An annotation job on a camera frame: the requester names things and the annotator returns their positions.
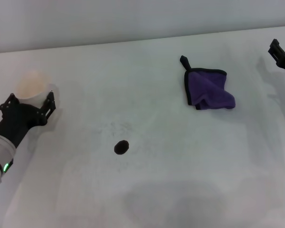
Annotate purple rag with black trim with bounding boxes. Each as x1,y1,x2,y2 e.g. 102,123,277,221
180,55,236,111

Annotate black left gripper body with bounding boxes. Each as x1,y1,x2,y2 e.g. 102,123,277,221
0,102,48,149

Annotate black water stain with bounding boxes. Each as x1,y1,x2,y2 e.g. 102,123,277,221
114,140,129,156

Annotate white paper cup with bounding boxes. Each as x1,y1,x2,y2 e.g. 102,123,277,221
15,69,60,108

